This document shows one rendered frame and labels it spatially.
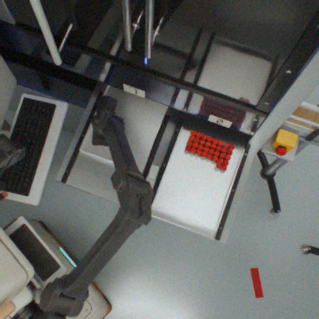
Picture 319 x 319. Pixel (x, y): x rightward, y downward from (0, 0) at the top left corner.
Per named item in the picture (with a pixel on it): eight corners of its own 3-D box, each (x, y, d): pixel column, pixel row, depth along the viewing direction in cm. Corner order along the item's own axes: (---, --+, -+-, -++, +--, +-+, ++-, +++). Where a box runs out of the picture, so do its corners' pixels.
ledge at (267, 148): (270, 120, 186) (271, 119, 185) (300, 131, 186) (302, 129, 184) (260, 151, 183) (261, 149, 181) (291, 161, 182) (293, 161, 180)
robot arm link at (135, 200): (132, 200, 111) (164, 213, 116) (122, 169, 121) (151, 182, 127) (39, 316, 126) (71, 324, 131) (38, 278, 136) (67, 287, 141)
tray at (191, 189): (181, 129, 182) (182, 126, 179) (243, 151, 181) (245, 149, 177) (151, 207, 174) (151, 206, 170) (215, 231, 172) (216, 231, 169)
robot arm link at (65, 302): (40, 324, 128) (57, 328, 130) (59, 305, 123) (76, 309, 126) (40, 295, 134) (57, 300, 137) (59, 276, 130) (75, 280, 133)
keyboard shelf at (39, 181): (5, 90, 195) (3, 87, 193) (69, 105, 194) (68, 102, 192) (-30, 190, 184) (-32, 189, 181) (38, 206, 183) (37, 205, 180)
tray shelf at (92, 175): (101, 75, 189) (100, 73, 188) (261, 132, 185) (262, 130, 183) (55, 181, 177) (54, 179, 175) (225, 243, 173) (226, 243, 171)
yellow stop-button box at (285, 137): (275, 129, 175) (280, 123, 168) (293, 136, 175) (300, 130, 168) (270, 147, 173) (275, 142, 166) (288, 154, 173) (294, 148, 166)
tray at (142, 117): (112, 77, 187) (111, 73, 184) (171, 98, 186) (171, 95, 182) (80, 152, 179) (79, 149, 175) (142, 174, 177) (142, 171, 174)
